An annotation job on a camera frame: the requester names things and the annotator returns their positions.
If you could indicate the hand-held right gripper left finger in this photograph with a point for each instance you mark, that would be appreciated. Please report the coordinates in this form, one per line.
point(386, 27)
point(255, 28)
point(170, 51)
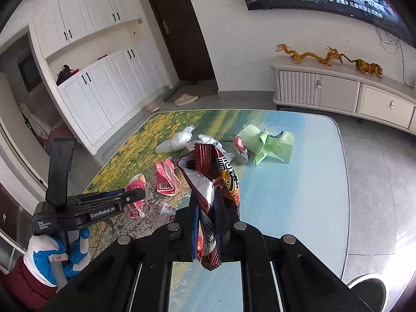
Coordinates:
point(191, 214)

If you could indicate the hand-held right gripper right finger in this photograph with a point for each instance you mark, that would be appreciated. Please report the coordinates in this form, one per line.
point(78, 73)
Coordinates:
point(224, 221)

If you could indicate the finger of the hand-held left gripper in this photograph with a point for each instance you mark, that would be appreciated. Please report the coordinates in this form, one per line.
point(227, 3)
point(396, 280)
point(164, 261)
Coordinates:
point(130, 196)
point(107, 192)

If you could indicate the pink wrapper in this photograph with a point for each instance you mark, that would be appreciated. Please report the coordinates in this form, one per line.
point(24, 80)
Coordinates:
point(136, 187)
point(166, 177)

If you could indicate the red orange snack packet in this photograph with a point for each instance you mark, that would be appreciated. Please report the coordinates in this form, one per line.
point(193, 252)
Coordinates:
point(208, 175)

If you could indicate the grey round trash bin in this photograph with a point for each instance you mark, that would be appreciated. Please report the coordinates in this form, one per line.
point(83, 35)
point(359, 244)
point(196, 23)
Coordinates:
point(369, 294)

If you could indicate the person's left forearm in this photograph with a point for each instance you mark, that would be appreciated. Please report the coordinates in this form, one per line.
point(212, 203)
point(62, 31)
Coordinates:
point(22, 286)

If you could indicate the person's left hand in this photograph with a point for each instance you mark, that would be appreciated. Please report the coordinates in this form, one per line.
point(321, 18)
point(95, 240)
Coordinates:
point(42, 256)

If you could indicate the white paper wrapper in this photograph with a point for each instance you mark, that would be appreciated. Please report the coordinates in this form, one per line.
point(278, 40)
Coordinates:
point(166, 214)

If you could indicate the clear plastic bag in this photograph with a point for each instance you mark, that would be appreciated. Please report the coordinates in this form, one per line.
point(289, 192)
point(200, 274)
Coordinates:
point(175, 140)

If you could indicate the small red round wrapper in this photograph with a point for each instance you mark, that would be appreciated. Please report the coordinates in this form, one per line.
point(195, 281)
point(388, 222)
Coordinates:
point(241, 149)

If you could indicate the silver white wrapper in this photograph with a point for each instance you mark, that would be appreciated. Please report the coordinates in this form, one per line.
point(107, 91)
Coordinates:
point(208, 140)

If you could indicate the green paper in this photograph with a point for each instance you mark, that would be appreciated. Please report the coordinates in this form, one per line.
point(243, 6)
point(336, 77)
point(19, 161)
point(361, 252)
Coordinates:
point(269, 143)

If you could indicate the beige slipper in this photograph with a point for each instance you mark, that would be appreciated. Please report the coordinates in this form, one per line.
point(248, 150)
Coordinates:
point(152, 107)
point(186, 100)

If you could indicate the white base cabinets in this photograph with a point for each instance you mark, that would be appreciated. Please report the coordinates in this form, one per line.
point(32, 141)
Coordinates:
point(110, 94)

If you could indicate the dark handbag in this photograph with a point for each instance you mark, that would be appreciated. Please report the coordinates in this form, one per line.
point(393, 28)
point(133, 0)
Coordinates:
point(65, 76)

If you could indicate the brown doormat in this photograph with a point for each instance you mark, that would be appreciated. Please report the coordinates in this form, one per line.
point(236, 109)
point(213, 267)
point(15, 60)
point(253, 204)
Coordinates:
point(198, 89)

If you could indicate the white television cabinet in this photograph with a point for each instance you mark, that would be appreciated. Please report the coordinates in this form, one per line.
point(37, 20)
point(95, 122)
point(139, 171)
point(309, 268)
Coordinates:
point(341, 91)

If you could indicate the dark brown door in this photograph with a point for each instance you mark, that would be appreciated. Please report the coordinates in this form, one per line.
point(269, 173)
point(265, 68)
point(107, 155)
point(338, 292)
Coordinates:
point(182, 29)

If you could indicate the golden dragon figurine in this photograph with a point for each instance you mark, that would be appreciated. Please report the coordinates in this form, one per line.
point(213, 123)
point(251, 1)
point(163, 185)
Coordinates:
point(308, 57)

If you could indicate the orange tiger figurine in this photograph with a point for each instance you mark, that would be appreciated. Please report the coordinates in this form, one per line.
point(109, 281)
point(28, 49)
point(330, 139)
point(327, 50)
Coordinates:
point(367, 66)

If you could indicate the white wall cabinets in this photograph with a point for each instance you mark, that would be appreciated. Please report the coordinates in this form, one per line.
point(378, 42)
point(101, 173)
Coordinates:
point(81, 9)

